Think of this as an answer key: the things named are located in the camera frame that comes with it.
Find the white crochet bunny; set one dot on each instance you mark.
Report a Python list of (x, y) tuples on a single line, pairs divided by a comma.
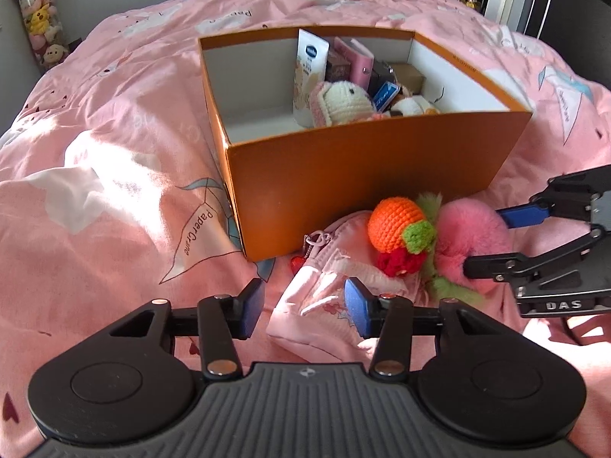
[(343, 102)]

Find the small blue box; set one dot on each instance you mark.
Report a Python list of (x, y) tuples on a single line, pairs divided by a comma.
[(385, 95)]

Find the orange crochet fruit charm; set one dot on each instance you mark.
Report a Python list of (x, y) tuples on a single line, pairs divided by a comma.
[(394, 222)]

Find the dark wardrobe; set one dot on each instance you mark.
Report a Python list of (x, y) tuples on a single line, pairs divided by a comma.
[(573, 9)]

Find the pink wallet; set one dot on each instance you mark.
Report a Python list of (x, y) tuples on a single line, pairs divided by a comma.
[(355, 59)]

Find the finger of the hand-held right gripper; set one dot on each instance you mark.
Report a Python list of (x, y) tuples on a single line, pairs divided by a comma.
[(522, 214), (491, 267)]

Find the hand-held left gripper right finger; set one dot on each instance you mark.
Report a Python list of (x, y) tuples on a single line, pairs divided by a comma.
[(355, 307)]

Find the pink fabric pouch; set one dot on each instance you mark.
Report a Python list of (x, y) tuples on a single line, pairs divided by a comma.
[(324, 305)]

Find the pink printed blanket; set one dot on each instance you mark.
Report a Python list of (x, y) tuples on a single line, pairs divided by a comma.
[(119, 152)]

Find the black case box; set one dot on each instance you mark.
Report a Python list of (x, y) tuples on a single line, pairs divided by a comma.
[(382, 74)]

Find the brown white plush cat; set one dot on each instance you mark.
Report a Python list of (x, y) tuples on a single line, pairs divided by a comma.
[(413, 102)]

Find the gold cardboard box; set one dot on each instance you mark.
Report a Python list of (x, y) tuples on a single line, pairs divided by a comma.
[(410, 76)]

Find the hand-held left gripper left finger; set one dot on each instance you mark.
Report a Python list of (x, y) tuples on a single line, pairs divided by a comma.
[(253, 307)]

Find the white lotion tube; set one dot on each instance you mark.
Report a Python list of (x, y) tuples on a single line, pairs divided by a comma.
[(308, 71)]

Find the orange cardboard box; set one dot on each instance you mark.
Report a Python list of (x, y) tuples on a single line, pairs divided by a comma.
[(358, 167)]

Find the clear tube of plush toys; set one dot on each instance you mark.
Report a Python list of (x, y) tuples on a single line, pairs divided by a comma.
[(40, 19)]

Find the pink fluffy plush peach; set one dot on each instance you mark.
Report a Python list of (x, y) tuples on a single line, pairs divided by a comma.
[(463, 229)]

